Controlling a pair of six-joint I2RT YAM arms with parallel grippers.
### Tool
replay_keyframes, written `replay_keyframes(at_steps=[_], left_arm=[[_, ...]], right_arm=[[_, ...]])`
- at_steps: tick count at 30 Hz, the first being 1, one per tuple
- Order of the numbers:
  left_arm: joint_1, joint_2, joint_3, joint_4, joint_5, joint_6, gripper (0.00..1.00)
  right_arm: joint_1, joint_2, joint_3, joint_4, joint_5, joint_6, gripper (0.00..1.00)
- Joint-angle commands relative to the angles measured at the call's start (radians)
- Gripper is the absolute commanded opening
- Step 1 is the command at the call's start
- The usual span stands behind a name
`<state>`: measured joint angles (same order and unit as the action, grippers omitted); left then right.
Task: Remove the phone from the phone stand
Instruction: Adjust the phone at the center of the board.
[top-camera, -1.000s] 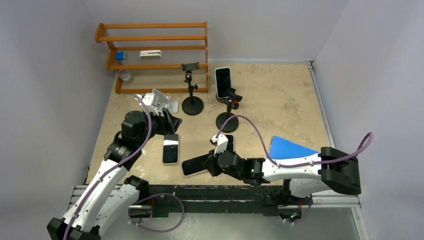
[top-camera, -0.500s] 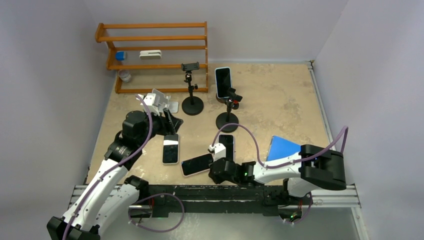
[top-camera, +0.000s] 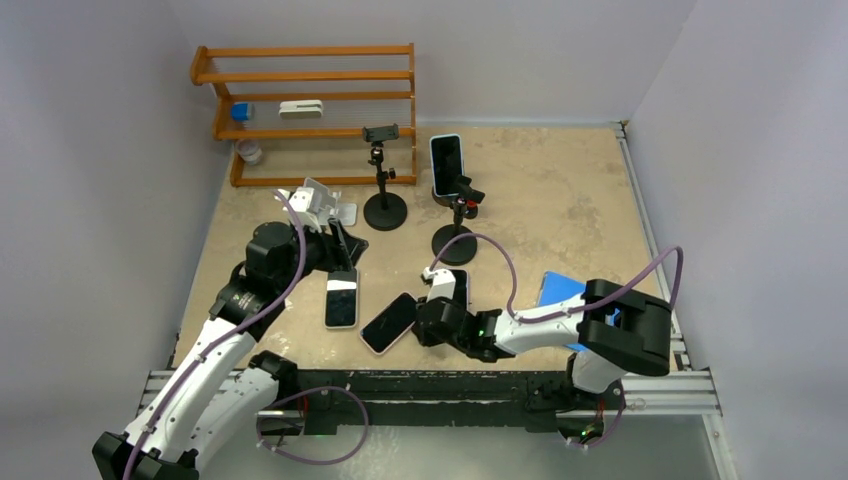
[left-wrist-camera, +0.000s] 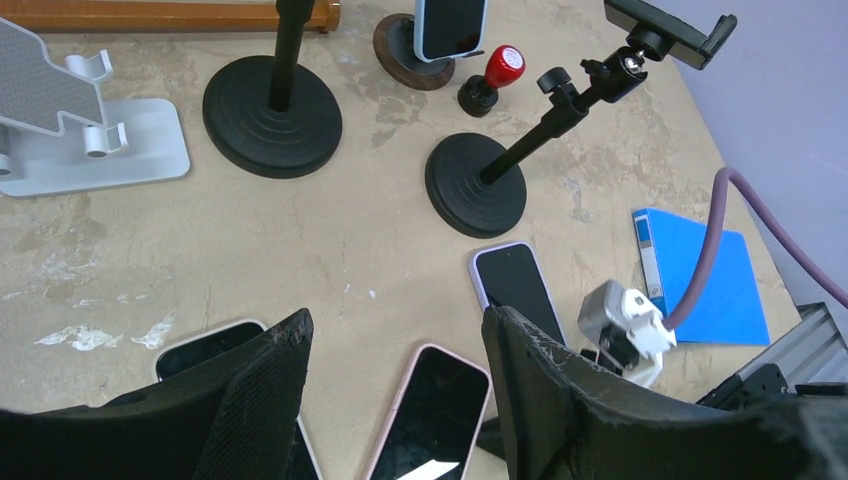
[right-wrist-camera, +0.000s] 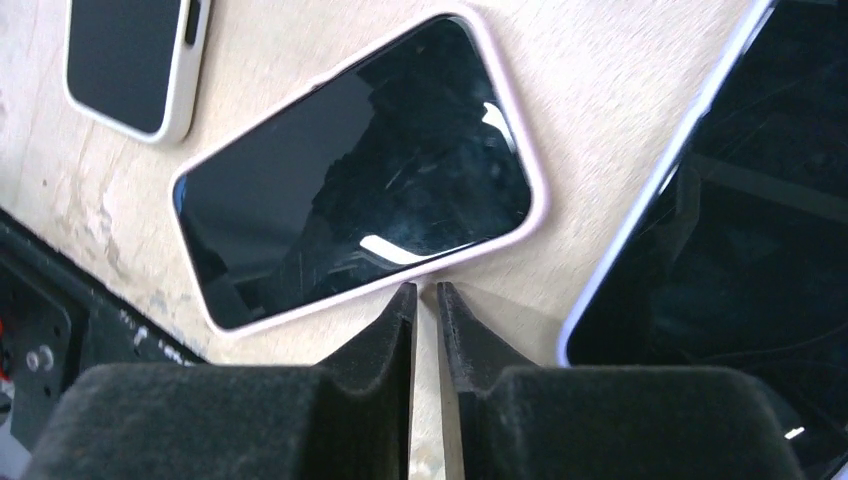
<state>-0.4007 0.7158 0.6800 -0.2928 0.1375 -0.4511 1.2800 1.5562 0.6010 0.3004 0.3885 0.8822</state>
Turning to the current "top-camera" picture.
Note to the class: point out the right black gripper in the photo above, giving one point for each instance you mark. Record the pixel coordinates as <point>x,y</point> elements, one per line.
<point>426,337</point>

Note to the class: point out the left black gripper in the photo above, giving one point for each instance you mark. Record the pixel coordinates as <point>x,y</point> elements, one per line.
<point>334,257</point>

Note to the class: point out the silver folding phone stand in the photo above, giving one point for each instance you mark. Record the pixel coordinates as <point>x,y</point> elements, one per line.
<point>322,205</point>

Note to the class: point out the pink case smartphone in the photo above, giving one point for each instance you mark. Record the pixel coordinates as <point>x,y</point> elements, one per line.
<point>390,324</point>

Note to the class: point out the black phone stand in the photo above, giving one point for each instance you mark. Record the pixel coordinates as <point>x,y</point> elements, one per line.
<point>384,211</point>
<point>453,244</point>

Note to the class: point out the white case smartphone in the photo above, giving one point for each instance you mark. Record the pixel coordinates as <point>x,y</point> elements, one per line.
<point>341,299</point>

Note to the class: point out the light blue case smartphone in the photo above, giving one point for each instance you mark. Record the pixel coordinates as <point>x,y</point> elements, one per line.
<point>446,163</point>

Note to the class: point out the lavender case smartphone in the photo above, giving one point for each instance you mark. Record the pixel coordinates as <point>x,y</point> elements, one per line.
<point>461,296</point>

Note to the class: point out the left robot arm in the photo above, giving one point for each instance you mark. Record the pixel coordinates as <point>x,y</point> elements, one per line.
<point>193,416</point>

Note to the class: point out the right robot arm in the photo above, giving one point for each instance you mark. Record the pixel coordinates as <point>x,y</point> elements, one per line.
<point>620,330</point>

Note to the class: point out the round brown phone dock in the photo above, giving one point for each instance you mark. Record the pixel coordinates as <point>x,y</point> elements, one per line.
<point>444,201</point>

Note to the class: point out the red cap black stamp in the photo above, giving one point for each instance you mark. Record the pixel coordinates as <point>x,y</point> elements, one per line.
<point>471,209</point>

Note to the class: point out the blue notebook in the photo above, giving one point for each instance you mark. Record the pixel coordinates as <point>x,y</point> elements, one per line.
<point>559,294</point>

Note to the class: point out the clear small jar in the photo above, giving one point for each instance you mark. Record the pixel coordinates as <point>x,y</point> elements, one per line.
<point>249,150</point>

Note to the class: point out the white eraser block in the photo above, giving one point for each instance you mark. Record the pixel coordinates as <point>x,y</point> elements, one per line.
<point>300,109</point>

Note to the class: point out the wooden shelf rack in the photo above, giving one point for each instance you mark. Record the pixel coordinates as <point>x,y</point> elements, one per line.
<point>360,86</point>

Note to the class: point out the blue white small box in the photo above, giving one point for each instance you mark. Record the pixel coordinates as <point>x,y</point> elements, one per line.
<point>242,112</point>

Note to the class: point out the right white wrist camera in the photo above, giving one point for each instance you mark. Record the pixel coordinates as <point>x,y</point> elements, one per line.
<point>441,282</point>

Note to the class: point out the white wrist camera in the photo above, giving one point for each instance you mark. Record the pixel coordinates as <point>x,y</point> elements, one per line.
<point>441,282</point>
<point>301,204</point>

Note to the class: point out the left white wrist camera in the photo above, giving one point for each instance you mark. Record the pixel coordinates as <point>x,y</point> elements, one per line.
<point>301,204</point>

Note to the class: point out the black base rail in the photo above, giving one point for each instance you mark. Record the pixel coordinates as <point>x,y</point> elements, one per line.
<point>536,401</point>

